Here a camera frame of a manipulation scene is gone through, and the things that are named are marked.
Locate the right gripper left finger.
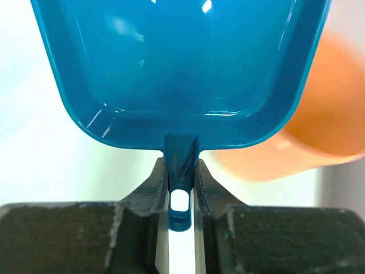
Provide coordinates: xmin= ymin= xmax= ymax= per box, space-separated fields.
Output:
xmin=1 ymin=158 xmax=169 ymax=273

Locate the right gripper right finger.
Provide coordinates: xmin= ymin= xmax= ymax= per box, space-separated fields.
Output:
xmin=193 ymin=160 xmax=364 ymax=273

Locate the blue plastic dustpan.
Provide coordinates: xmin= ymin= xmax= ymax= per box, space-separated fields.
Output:
xmin=29 ymin=0 xmax=333 ymax=232

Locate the orange plastic bucket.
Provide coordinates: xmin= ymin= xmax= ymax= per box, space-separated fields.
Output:
xmin=214 ymin=32 xmax=364 ymax=182

